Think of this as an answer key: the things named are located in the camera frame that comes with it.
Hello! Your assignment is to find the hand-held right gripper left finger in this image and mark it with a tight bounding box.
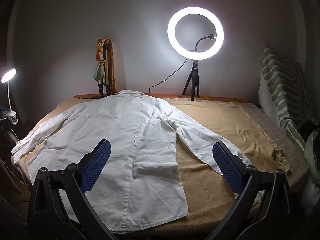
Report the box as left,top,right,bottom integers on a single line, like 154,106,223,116
27,139,118,240

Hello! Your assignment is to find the white clip-on desk lamp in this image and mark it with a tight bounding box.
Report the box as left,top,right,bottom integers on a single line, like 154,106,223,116
1,68,19,125

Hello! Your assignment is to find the black power cable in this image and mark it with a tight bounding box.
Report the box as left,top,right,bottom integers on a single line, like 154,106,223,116
146,57,189,95

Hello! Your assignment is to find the folded silver tripod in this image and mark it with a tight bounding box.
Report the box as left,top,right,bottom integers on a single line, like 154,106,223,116
90,42,113,99

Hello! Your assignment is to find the beige blanket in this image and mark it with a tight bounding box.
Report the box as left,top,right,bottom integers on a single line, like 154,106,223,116
15,96,293,238

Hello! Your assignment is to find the pale green cloth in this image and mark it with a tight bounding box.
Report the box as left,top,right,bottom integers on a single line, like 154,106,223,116
304,130,320,180

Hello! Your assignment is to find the green striped cushion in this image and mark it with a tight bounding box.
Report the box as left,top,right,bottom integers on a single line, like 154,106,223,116
258,45,313,150

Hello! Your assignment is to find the wooden bed ledge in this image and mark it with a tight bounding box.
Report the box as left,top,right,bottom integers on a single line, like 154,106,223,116
72,94,250,103

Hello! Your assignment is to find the orange cloth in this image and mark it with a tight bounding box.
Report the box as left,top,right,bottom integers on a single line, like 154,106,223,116
99,37,119,94

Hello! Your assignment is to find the black gooseneck phone holder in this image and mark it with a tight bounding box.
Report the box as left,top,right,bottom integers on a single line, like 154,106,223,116
194,33,217,53

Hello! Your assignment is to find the dark cloth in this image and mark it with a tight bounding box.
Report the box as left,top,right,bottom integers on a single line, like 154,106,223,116
299,120,320,140

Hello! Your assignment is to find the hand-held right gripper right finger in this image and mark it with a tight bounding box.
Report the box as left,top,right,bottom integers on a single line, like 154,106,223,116
205,141,294,240

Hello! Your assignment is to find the checked bed sheet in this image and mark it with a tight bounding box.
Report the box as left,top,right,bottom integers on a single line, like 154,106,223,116
241,101,310,180

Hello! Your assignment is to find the white shirt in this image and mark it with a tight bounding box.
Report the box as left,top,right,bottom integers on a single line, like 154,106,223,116
11,89,252,234

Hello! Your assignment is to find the colourful printed cloth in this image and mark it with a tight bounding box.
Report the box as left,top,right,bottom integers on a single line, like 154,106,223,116
92,39,107,82

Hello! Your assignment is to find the black ring light tripod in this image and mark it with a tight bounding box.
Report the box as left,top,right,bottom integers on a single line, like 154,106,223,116
182,59,200,101

